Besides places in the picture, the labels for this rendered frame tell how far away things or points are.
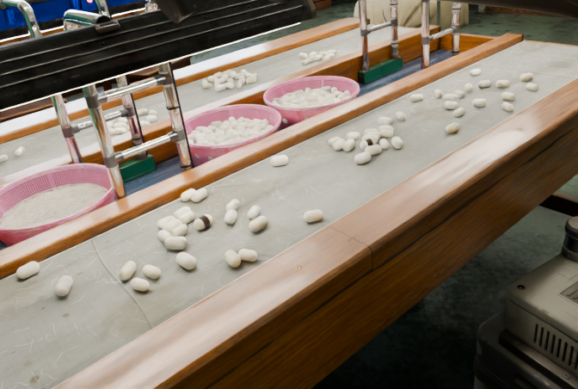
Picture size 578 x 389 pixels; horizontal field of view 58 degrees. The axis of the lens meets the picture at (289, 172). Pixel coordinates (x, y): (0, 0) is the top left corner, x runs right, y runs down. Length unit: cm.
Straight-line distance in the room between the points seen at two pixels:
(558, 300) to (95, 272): 88
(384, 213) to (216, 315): 33
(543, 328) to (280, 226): 58
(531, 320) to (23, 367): 92
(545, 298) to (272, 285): 63
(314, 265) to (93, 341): 32
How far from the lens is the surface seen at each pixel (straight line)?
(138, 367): 69
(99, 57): 80
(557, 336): 118
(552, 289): 122
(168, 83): 106
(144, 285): 83
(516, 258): 210
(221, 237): 91
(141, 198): 105
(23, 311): 90
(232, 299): 74
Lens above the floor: 123
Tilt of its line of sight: 27 degrees down
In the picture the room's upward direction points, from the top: 7 degrees counter-clockwise
